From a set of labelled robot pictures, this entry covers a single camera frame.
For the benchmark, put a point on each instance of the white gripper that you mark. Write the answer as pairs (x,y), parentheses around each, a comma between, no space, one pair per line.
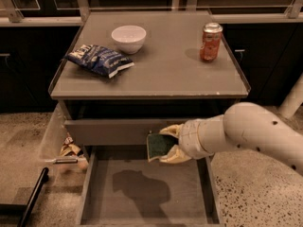
(188,138)

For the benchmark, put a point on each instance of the green yellow sponge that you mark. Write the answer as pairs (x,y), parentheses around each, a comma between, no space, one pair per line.
(159,145)

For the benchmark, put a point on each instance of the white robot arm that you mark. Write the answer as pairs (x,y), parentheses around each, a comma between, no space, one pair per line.
(243,126)

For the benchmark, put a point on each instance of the grey top drawer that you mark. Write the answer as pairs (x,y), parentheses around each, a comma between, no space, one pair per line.
(116,132)

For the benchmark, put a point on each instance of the grey open middle drawer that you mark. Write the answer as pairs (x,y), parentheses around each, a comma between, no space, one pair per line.
(123,189)

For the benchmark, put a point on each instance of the grey drawer cabinet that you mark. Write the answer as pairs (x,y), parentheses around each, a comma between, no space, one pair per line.
(168,79)

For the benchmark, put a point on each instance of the orange soda can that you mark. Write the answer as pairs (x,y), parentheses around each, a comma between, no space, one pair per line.
(212,34)

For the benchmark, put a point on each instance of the blue chip bag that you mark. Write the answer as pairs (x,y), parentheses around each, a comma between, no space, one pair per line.
(100,60)

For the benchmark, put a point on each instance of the clear plastic storage bin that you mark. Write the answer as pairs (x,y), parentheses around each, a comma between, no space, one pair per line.
(51,144)

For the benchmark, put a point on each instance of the white ceramic bowl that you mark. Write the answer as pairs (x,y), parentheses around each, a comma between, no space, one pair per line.
(129,39)

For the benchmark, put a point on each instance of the white post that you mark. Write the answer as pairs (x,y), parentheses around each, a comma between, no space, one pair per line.
(293,100)

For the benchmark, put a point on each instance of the black bar handle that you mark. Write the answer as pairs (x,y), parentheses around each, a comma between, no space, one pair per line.
(43,178)

